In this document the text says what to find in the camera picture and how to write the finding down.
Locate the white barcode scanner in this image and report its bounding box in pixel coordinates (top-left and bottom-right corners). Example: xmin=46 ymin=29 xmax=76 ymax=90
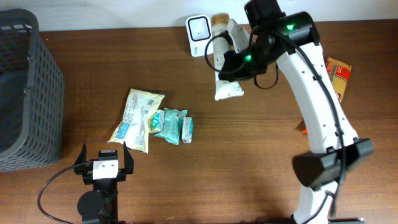
xmin=185 ymin=15 xmax=212 ymax=57

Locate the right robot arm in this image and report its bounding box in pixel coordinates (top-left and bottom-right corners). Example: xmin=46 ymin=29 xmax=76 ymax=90
xmin=218 ymin=0 xmax=373 ymax=223

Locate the white tube with brown cap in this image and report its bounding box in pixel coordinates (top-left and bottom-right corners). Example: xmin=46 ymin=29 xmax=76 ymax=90
xmin=210 ymin=13 xmax=249 ymax=101

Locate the cream snack bag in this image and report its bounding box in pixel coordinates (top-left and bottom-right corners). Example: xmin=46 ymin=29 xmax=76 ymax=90
xmin=108 ymin=88 xmax=165 ymax=154

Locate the orange spaghetti packet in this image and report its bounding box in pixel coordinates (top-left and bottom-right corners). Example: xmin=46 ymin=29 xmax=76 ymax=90
xmin=301 ymin=57 xmax=353 ymax=135

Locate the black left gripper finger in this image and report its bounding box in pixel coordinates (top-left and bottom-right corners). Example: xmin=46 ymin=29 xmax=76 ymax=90
xmin=123 ymin=141 xmax=134 ymax=174
xmin=75 ymin=144 xmax=86 ymax=165

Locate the small white teal box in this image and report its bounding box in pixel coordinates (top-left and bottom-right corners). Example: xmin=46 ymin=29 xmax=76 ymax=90
xmin=182 ymin=117 xmax=193 ymax=144

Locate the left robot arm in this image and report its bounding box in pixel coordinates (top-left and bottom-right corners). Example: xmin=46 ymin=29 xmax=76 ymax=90
xmin=73 ymin=144 xmax=134 ymax=224

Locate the dark grey plastic basket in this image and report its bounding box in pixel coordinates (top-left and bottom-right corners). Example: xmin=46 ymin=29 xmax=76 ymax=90
xmin=1 ymin=9 xmax=65 ymax=172

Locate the small teal white packet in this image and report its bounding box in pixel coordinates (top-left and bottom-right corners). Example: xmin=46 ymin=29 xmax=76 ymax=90
xmin=149 ymin=110 xmax=165 ymax=134

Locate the teal tissue packet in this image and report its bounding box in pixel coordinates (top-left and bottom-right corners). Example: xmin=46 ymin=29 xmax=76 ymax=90
xmin=155 ymin=108 xmax=188 ymax=146

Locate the black left camera cable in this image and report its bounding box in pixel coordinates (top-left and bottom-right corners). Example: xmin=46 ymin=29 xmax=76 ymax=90
xmin=37 ymin=164 xmax=81 ymax=224

